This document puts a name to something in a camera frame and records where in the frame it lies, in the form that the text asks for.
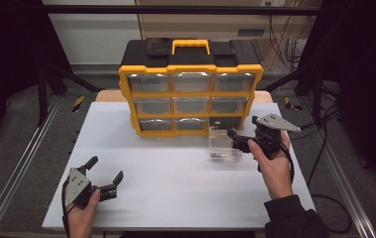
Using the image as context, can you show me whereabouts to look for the black curtain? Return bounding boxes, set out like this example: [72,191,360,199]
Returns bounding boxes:
[0,0,75,160]
[296,0,376,199]

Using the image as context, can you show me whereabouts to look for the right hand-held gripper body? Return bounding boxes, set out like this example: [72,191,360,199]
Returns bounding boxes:
[231,112,303,159]

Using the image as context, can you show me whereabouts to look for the person's right hand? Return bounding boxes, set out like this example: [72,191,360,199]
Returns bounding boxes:
[247,130,295,201]

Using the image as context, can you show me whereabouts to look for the clear plastic drawer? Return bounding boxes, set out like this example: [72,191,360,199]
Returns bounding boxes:
[207,127,245,163]

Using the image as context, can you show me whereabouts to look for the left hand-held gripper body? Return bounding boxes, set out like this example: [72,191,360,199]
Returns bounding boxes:
[62,166,118,210]

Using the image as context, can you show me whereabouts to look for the wooden table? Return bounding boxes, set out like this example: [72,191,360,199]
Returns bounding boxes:
[94,89,274,104]

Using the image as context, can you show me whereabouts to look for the bundle of hanging cables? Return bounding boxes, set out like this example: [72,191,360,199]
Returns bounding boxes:
[267,13,311,71]

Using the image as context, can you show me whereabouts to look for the black crossbar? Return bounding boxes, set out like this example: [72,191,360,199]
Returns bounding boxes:
[42,4,323,16]

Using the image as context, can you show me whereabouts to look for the yellow black organizer cabinet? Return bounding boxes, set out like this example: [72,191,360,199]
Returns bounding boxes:
[118,38,265,138]

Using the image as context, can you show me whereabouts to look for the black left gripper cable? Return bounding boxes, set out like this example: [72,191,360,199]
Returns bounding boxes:
[61,178,77,236]

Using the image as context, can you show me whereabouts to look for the aluminium floor rail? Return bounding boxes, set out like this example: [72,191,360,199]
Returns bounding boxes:
[299,98,376,238]
[0,95,63,238]

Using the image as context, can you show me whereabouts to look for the black metal stand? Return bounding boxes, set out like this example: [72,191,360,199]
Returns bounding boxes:
[37,61,105,127]
[260,62,325,128]

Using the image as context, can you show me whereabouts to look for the person's left hand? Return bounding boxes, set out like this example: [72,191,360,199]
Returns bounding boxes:
[65,188,102,238]

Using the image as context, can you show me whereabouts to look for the grid of clear cabinet drawers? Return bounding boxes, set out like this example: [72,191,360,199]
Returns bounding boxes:
[127,72,255,132]

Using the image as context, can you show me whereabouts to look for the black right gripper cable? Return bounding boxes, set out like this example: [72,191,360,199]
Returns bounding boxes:
[279,108,354,234]

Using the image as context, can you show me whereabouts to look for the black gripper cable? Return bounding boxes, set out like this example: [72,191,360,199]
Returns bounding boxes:
[61,178,77,236]
[279,108,354,234]

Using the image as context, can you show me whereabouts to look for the black floor cables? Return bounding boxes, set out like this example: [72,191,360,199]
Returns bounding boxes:
[286,82,342,142]

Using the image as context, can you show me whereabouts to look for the yellow black hazard tape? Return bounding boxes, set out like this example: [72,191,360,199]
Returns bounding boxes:
[284,96,304,112]
[71,94,86,113]

